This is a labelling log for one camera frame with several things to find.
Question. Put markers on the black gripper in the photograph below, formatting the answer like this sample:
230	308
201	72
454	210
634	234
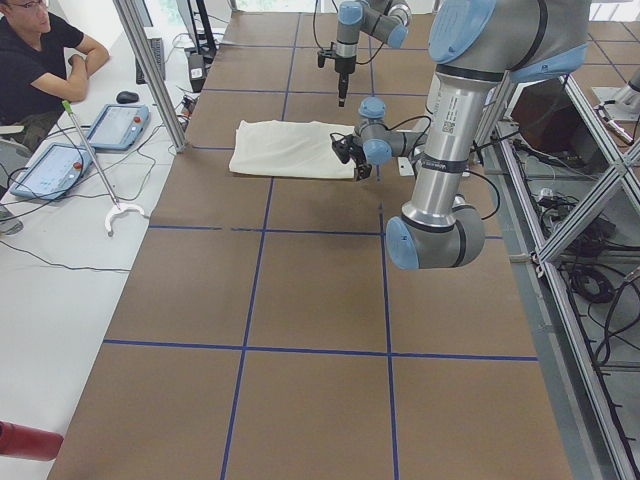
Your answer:
344	67
357	158

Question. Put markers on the cream long sleeve shirt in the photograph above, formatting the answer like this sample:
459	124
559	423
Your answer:
289	149

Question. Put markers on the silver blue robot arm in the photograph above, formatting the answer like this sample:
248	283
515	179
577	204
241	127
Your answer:
385	21
475	45

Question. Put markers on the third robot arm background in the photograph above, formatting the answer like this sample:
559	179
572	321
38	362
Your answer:
618	104

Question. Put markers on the black box with label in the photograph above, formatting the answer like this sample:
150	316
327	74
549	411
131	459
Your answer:
196	71

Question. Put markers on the black computer mouse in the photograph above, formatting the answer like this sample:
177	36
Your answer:
127	97

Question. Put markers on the upper blue teach pendant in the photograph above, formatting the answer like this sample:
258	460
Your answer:
118	126

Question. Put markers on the blue teach pendant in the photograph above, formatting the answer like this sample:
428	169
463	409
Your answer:
118	126
53	173

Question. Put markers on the reacher stick with white hook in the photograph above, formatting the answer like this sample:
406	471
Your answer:
118	208

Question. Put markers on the seated man black shirt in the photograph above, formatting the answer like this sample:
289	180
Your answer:
44	61

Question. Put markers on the lower blue teach pendant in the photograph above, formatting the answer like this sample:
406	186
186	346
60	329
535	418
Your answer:
53	173

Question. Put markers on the red water bottle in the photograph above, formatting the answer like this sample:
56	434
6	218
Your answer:
29	443

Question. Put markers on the aluminium frame post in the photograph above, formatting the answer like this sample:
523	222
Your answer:
134	30

